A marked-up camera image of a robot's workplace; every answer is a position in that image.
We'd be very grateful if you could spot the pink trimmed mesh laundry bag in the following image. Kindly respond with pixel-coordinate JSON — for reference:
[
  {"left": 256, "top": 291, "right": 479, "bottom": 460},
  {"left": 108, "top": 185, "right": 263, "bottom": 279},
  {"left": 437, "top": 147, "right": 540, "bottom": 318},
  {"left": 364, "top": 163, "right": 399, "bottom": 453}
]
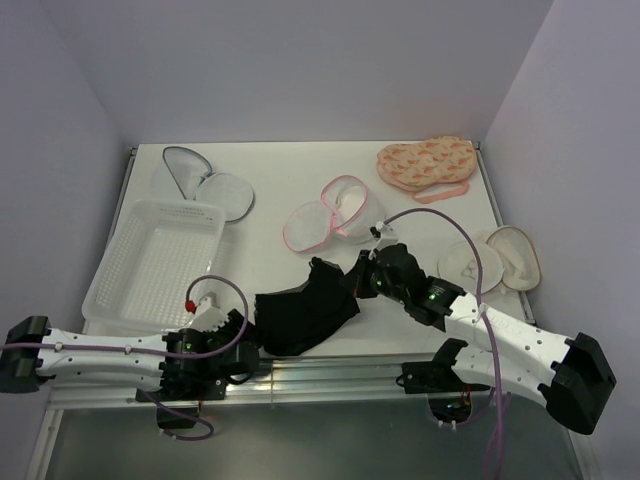
[{"left": 282, "top": 175, "right": 385, "bottom": 253}]

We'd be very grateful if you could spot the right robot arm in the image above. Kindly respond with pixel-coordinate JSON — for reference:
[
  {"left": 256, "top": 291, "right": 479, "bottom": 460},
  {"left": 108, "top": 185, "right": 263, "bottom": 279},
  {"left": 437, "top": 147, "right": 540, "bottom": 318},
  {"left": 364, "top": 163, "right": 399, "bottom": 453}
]
[{"left": 344, "top": 243, "right": 617, "bottom": 435}]

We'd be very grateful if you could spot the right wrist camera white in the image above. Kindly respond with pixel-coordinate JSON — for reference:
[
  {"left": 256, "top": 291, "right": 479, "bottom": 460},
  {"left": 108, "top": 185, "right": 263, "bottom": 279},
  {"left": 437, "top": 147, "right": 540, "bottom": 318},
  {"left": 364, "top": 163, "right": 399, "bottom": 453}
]
[{"left": 370, "top": 221, "right": 398, "bottom": 251}]

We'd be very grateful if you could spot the beige trimmed mesh laundry bag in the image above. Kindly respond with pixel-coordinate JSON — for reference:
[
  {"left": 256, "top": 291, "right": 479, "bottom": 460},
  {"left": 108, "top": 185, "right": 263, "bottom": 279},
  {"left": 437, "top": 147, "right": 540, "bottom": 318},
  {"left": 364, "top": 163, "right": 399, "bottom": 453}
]
[{"left": 437, "top": 226, "right": 542, "bottom": 294}]

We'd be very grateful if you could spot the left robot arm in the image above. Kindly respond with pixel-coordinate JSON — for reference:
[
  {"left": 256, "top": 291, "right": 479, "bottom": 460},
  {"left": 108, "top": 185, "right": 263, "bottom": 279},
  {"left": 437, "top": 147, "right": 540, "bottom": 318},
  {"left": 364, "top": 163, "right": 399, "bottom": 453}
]
[{"left": 1, "top": 306, "right": 260, "bottom": 400}]

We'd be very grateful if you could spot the grey trimmed mesh laundry bag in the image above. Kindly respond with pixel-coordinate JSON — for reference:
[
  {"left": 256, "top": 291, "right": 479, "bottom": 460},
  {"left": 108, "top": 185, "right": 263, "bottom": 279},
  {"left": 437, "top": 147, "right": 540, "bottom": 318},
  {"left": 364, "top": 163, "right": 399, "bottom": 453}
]
[{"left": 150, "top": 146, "right": 255, "bottom": 223}]

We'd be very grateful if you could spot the aluminium frame rail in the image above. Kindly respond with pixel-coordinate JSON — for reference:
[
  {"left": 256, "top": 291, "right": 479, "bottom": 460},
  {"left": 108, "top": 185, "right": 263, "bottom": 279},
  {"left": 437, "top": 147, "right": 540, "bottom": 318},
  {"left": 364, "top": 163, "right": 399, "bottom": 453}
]
[{"left": 49, "top": 352, "right": 574, "bottom": 409}]

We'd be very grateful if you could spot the white bra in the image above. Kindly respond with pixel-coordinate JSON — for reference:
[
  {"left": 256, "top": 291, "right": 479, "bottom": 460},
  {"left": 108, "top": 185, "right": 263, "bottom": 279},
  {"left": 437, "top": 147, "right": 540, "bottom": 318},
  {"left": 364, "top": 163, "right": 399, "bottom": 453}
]
[{"left": 336, "top": 185, "right": 367, "bottom": 218}]

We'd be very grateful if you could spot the black garment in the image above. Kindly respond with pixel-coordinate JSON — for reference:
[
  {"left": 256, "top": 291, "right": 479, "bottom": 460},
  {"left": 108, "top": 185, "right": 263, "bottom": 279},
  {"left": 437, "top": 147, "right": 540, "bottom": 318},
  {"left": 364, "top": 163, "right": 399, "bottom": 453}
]
[{"left": 254, "top": 257, "right": 360, "bottom": 357}]

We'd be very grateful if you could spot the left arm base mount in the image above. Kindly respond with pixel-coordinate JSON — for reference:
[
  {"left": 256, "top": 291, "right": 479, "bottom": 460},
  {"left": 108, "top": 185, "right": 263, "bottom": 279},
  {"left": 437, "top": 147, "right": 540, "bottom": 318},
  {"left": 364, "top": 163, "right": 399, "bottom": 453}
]
[{"left": 134, "top": 371, "right": 227, "bottom": 441}]

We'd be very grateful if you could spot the white plastic basket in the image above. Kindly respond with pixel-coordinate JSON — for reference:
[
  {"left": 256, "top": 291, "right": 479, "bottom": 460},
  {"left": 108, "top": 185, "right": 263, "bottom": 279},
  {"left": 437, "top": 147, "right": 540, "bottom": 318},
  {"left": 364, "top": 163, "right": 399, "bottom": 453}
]
[{"left": 82, "top": 199, "right": 226, "bottom": 333}]

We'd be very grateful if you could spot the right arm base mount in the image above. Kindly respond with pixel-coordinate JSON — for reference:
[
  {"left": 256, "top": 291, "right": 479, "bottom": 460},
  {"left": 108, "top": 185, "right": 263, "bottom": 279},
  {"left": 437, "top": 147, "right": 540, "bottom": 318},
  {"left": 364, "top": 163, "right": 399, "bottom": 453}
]
[{"left": 395, "top": 361, "right": 491, "bottom": 422}]

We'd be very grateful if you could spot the peach floral bra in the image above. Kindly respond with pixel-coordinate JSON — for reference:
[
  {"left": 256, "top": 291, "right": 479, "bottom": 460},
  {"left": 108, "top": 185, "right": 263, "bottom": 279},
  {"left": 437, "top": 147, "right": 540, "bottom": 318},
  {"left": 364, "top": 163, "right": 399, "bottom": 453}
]
[{"left": 376, "top": 136, "right": 478, "bottom": 205}]

